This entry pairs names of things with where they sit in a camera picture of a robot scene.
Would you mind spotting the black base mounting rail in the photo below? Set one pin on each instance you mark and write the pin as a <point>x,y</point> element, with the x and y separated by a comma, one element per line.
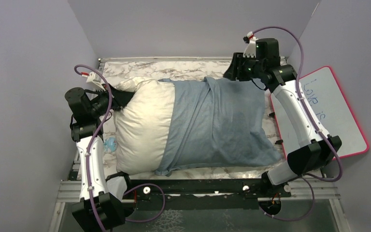
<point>199,194</point>

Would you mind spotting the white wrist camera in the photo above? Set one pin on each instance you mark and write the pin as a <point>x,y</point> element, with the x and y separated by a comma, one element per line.
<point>250,50</point>
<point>94,80</point>

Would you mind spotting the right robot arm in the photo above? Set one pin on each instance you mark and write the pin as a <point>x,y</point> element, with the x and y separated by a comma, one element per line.
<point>261,60</point>

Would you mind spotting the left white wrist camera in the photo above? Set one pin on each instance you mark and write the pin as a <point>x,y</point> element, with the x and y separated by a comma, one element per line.
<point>94,80</point>

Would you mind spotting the patchwork and blue pillowcase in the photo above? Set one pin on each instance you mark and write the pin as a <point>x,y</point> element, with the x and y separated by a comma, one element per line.
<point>217,123</point>

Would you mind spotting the blue packaged toothbrush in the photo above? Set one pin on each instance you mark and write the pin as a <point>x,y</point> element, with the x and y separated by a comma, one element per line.
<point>110,145</point>

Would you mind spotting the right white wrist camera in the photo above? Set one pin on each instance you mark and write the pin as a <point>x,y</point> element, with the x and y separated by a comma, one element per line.
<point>250,50</point>

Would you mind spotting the aluminium table frame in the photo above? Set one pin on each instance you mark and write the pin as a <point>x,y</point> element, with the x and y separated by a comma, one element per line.
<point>150,144</point>

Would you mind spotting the black whiteboard marker clip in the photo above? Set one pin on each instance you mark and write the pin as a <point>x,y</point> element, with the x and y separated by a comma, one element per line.
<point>279,142</point>

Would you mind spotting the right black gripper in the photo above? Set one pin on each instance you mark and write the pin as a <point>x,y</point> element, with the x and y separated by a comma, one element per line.
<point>236,62</point>

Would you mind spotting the pink framed whiteboard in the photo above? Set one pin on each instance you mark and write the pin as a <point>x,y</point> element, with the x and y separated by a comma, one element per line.
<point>324,94</point>

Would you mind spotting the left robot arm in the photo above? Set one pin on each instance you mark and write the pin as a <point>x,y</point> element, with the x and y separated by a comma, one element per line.
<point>100,206</point>

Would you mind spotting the white pillow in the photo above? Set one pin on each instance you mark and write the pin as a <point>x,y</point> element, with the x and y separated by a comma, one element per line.
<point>142,126</point>

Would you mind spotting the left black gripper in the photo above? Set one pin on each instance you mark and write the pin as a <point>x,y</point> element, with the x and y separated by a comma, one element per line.
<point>120,98</point>

